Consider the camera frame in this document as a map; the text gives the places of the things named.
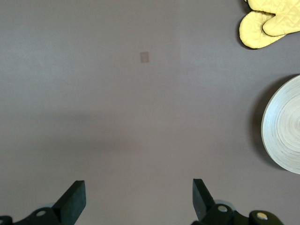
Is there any yellow quilted oven mitt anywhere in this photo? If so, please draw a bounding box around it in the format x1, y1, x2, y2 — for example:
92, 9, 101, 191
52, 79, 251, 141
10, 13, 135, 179
239, 10, 285, 49
243, 0, 300, 37

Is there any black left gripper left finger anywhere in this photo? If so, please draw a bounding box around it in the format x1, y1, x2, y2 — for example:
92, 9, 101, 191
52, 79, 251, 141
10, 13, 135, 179
0, 180, 87, 225

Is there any round wooden plate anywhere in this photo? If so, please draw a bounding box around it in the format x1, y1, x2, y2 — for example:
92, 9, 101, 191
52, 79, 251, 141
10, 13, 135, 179
261, 74, 300, 175

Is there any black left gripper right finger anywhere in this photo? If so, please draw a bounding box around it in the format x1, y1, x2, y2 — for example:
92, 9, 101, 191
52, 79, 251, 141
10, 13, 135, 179
192, 179, 285, 225

